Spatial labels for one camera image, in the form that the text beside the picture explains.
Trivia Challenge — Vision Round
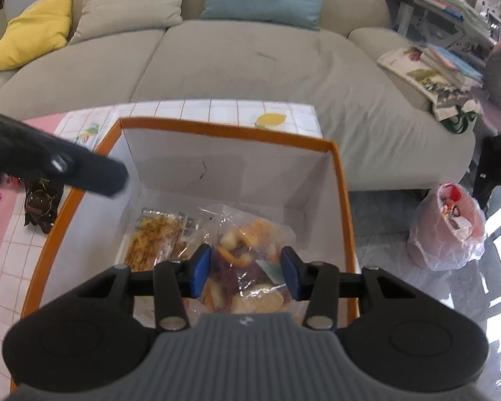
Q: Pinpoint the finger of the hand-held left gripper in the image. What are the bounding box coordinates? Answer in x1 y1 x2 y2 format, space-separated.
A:
0 108 129 195

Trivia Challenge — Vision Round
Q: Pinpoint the beige sofa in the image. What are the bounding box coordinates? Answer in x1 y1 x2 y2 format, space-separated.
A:
0 0 477 193

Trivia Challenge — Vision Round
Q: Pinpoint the pink checked printed tablecloth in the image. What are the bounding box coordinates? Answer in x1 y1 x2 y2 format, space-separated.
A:
0 99 322 389

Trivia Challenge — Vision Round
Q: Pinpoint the pink plastic trash bag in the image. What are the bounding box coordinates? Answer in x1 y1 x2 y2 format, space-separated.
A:
407 182 487 271

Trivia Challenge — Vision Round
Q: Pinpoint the green white printed bag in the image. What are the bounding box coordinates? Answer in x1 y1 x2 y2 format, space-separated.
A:
433 99 479 135

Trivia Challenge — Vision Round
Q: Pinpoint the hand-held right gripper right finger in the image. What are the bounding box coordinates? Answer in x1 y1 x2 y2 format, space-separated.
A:
281 246 419 330

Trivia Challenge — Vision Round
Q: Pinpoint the beige cushion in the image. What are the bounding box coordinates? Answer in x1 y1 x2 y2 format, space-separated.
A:
69 0 185 45

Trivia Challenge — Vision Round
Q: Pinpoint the black stand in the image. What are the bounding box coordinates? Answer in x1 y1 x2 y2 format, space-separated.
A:
472 111 501 218

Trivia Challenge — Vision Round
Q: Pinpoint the clear bag of mixed snacks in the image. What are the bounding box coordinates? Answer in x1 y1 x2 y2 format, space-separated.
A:
184 203 314 315

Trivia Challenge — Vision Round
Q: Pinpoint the dark snack packet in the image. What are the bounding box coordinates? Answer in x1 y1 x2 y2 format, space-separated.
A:
24 175 64 235

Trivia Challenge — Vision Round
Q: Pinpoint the clear packet of fried sticks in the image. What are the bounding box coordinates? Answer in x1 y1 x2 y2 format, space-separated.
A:
124 207 202 269

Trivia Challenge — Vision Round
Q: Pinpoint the orange cardboard box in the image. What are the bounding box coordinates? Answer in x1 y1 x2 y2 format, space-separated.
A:
22 117 362 330

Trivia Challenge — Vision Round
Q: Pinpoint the yellow cushion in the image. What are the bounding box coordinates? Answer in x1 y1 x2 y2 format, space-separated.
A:
0 0 75 76

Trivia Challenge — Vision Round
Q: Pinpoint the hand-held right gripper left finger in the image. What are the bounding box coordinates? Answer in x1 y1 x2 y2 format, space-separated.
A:
73 244 212 331

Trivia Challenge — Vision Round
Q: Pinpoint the pile of magazines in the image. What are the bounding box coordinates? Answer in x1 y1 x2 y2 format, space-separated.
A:
378 44 485 111

